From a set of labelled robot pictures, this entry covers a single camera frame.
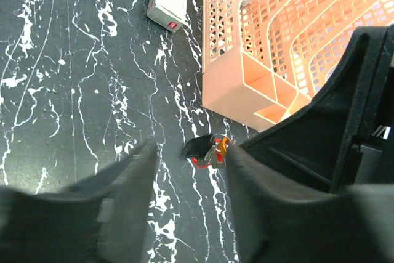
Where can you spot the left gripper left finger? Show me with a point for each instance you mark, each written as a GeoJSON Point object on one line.
{"type": "Point", "coordinates": [102, 218]}

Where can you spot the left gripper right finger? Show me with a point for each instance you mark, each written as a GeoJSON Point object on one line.
{"type": "Point", "coordinates": [279, 220]}

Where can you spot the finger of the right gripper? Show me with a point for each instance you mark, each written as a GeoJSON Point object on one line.
{"type": "Point", "coordinates": [332, 142]}

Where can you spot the key with red tag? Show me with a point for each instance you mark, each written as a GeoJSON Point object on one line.
{"type": "Point", "coordinates": [210, 160]}

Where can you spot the orange keyring carabiner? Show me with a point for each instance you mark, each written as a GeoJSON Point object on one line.
{"type": "Point", "coordinates": [222, 150]}

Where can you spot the orange file organizer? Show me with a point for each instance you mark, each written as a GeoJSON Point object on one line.
{"type": "Point", "coordinates": [264, 62]}

